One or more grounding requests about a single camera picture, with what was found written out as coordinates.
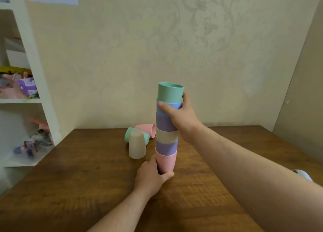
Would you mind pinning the person's left hand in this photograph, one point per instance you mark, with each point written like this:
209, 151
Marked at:
147, 181

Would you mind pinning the person's right hand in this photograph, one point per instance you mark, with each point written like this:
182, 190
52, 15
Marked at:
184, 120

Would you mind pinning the blue plastic cup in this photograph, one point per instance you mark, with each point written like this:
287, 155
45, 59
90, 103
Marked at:
176, 105

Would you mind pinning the purple plastic cup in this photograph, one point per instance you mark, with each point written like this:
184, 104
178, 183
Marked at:
162, 123
166, 148

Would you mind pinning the beige plastic cup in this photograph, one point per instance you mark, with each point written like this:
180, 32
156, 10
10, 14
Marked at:
166, 137
137, 146

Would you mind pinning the pink plastic cup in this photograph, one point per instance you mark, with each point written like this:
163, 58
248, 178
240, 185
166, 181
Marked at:
167, 162
145, 128

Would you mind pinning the green plastic cup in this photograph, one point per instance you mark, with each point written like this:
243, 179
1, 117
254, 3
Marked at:
170, 94
127, 135

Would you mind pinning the person's left forearm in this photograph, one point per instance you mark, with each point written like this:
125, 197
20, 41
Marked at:
118, 214

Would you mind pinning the person's right forearm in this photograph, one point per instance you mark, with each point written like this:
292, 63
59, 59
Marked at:
252, 173

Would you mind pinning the cardboard tube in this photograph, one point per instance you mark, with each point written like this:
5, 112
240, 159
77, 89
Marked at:
41, 131

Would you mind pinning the white game controller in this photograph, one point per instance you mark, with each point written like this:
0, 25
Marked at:
304, 175

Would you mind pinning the purple printed container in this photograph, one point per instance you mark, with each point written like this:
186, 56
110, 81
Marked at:
27, 86

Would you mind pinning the pink storage container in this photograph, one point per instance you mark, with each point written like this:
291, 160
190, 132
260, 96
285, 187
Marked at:
10, 90

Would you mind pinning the white shelf unit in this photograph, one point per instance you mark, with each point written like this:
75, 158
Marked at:
31, 50

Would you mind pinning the yellow flat item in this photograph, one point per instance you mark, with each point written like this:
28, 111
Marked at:
12, 70

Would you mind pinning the white cardboard box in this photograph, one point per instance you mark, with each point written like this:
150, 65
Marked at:
16, 55

